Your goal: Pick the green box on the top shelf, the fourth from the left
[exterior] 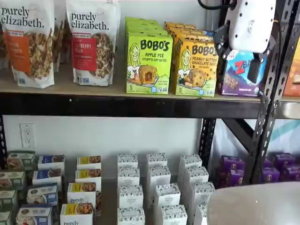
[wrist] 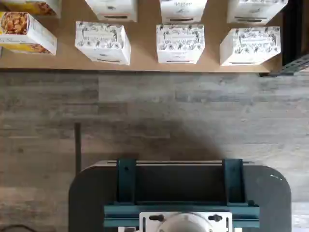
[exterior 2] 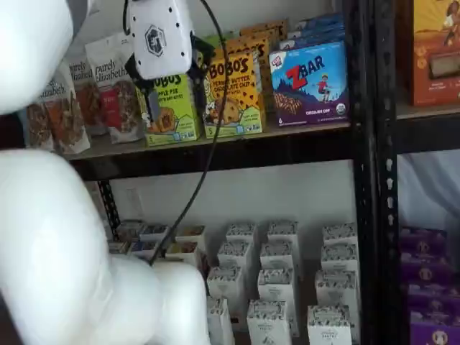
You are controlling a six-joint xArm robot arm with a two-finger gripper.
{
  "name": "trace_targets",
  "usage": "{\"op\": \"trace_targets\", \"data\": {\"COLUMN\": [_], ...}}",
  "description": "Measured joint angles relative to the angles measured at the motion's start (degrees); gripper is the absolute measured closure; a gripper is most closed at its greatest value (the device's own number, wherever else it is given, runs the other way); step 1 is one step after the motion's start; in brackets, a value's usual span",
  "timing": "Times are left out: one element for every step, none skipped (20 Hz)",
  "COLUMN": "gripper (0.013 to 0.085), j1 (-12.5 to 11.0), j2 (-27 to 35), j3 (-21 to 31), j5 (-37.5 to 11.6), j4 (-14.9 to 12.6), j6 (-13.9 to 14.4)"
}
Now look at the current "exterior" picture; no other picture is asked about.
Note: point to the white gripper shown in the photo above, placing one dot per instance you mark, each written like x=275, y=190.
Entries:
x=252, y=23

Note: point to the green Bobo's apple pie box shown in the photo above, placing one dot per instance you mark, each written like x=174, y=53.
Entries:
x=150, y=33
x=150, y=65
x=143, y=27
x=138, y=21

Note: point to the blue Zbar box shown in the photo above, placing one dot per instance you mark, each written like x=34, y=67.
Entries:
x=208, y=33
x=236, y=77

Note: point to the yellow Bobo's peanut butter box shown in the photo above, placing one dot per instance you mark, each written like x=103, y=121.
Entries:
x=187, y=37
x=180, y=24
x=185, y=30
x=197, y=70

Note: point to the orange snack box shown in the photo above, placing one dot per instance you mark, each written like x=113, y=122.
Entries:
x=291, y=77

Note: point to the grey metal shelf beam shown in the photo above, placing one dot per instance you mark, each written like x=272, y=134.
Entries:
x=290, y=110

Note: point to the white patterned pantry box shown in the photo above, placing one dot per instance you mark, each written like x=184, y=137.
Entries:
x=191, y=161
x=127, y=160
x=129, y=175
x=202, y=214
x=157, y=160
x=202, y=193
x=196, y=174
x=167, y=195
x=131, y=197
x=173, y=215
x=131, y=216
x=160, y=175

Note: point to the wooden shelf board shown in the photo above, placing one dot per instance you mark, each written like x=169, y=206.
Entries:
x=70, y=90

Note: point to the white yellow granola box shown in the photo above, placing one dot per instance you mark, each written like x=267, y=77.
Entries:
x=82, y=194
x=89, y=161
x=87, y=175
x=77, y=214

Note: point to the blue granola box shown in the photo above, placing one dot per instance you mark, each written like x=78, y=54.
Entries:
x=42, y=194
x=47, y=177
x=51, y=161
x=34, y=215

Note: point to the green granola box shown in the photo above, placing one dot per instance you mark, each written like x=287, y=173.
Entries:
x=5, y=218
x=21, y=159
x=12, y=179
x=8, y=199

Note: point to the white teal plastic sheet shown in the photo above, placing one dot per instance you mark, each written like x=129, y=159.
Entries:
x=229, y=140

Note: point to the black metal shelving rack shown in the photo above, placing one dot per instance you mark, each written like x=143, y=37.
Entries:
x=117, y=105

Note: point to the red label granola bag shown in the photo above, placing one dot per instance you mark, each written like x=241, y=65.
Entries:
x=93, y=47

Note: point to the white granola bag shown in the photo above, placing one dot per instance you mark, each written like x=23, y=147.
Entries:
x=2, y=47
x=59, y=35

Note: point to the orange label granola bag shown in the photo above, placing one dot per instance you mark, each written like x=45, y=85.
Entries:
x=28, y=47

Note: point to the white wall outlet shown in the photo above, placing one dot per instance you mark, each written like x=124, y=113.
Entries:
x=27, y=136

